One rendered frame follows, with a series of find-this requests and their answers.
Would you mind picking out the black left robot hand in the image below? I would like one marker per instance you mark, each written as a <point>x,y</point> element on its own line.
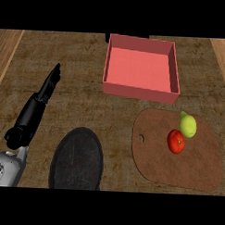
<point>30,116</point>

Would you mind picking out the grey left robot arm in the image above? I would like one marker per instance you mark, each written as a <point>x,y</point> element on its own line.
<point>6,169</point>

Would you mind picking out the pink cardboard box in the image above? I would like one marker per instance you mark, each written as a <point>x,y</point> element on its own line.
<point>141,69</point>

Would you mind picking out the red tomato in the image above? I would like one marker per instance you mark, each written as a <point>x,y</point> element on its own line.
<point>175,141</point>

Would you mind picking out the brown wooden cutting board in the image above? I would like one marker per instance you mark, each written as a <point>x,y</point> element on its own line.
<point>177,157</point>

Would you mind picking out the black round plate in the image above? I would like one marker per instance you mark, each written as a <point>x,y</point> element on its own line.
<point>76,160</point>

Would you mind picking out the green pear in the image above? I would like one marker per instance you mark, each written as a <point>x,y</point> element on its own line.
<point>188,126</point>

